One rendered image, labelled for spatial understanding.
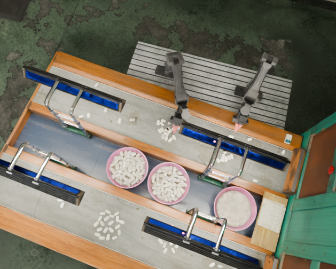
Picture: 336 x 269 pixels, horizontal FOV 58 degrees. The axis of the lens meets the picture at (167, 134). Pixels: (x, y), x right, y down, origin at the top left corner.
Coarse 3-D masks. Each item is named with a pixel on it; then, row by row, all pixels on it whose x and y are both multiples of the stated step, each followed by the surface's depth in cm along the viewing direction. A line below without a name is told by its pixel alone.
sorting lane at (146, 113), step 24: (72, 96) 210; (120, 96) 211; (96, 120) 205; (144, 120) 206; (168, 120) 206; (192, 120) 207; (168, 144) 201; (192, 144) 202; (264, 144) 203; (216, 168) 197; (264, 168) 198; (288, 168) 199
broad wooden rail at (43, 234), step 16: (0, 208) 184; (0, 224) 182; (16, 224) 182; (32, 224) 182; (48, 224) 184; (32, 240) 179; (48, 240) 180; (64, 240) 180; (80, 240) 180; (80, 256) 178; (96, 256) 178; (112, 256) 178
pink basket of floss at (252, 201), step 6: (234, 186) 191; (222, 192) 193; (240, 192) 195; (246, 192) 192; (216, 198) 189; (252, 198) 190; (252, 204) 191; (252, 210) 191; (216, 216) 186; (252, 216) 189; (246, 222) 190; (252, 222) 185; (228, 228) 184; (234, 228) 186; (240, 228) 185
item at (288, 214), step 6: (306, 132) 202; (306, 138) 198; (306, 144) 194; (288, 198) 191; (288, 204) 188; (288, 210) 184; (288, 216) 181; (288, 222) 179; (282, 228) 184; (282, 234) 181; (282, 240) 178; (282, 246) 175; (276, 252) 180
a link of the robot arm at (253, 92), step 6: (264, 54) 183; (264, 60) 180; (276, 60) 182; (264, 66) 181; (270, 66) 180; (264, 72) 181; (258, 78) 182; (252, 84) 184; (258, 84) 183; (252, 90) 184; (258, 90) 183; (246, 96) 185; (252, 96) 184
